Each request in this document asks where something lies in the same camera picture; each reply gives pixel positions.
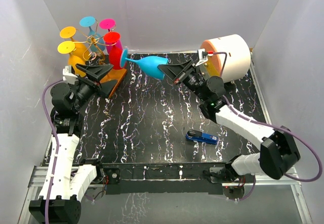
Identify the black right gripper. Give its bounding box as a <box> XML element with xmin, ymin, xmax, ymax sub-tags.
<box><xmin>158</xmin><ymin>59</ymin><xmax>208</xmax><ymax>102</ymax></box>

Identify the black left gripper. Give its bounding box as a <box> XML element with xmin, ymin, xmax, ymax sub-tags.
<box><xmin>72</xmin><ymin>64</ymin><xmax>118</xmax><ymax>112</ymax></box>

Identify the blue wine glass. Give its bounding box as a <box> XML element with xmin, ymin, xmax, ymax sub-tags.
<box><xmin>119</xmin><ymin>49</ymin><xmax>168</xmax><ymax>80</ymax></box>
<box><xmin>79</xmin><ymin>16</ymin><xmax>106</xmax><ymax>52</ymax></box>

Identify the yellow wine glass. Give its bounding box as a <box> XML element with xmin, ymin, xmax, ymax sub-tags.
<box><xmin>57</xmin><ymin>41</ymin><xmax>85</xmax><ymax>70</ymax></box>

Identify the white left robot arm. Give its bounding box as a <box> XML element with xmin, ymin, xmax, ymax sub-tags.
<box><xmin>29</xmin><ymin>64</ymin><xmax>117</xmax><ymax>223</ymax></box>

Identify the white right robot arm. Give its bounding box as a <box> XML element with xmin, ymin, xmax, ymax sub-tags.
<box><xmin>158</xmin><ymin>60</ymin><xmax>301</xmax><ymax>182</ymax></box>

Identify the wooden rack base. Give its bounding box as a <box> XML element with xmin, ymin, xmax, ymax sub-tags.
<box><xmin>100</xmin><ymin>68</ymin><xmax>127</xmax><ymax>98</ymax></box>

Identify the red wine glass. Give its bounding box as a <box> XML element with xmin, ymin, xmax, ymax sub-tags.
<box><xmin>103</xmin><ymin>31</ymin><xmax>126</xmax><ymax>70</ymax></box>

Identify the pink wine glass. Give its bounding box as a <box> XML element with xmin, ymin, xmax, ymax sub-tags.
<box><xmin>99</xmin><ymin>18</ymin><xmax>116</xmax><ymax>54</ymax></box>

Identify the orange-yellow wine glass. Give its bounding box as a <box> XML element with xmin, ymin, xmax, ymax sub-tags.
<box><xmin>60</xmin><ymin>26</ymin><xmax>90</xmax><ymax>61</ymax></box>

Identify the white cylinder with orange face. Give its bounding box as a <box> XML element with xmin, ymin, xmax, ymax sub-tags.
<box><xmin>199</xmin><ymin>34</ymin><xmax>251</xmax><ymax>83</ymax></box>

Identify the blue black stapler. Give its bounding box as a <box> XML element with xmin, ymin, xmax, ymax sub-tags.
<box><xmin>185</xmin><ymin>129</ymin><xmax>218</xmax><ymax>145</ymax></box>

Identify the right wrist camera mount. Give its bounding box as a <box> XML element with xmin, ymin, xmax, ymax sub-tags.
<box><xmin>195</xmin><ymin>49</ymin><xmax>209</xmax><ymax>67</ymax></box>

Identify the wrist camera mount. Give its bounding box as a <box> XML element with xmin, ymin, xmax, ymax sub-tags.
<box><xmin>62</xmin><ymin>65</ymin><xmax>77</xmax><ymax>84</ymax></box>
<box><xmin>195</xmin><ymin>49</ymin><xmax>209</xmax><ymax>67</ymax></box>

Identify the gold wire wine glass rack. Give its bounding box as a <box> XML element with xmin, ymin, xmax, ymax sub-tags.
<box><xmin>73</xmin><ymin>16</ymin><xmax>123</xmax><ymax>64</ymax></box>

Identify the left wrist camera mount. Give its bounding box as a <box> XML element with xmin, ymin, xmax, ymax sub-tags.
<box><xmin>62</xmin><ymin>65</ymin><xmax>77</xmax><ymax>84</ymax></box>

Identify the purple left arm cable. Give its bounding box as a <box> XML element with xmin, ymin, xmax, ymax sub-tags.
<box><xmin>42</xmin><ymin>79</ymin><xmax>66</xmax><ymax>224</ymax></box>

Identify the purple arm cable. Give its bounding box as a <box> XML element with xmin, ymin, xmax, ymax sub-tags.
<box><xmin>42</xmin><ymin>79</ymin><xmax>66</xmax><ymax>224</ymax></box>
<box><xmin>210</xmin><ymin>51</ymin><xmax>320</xmax><ymax>202</ymax></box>

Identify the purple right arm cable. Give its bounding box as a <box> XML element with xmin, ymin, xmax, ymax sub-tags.
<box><xmin>210</xmin><ymin>51</ymin><xmax>320</xmax><ymax>202</ymax></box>

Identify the aluminium frame rail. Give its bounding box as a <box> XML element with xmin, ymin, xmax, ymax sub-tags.
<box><xmin>19</xmin><ymin>54</ymin><xmax>313</xmax><ymax>224</ymax></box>

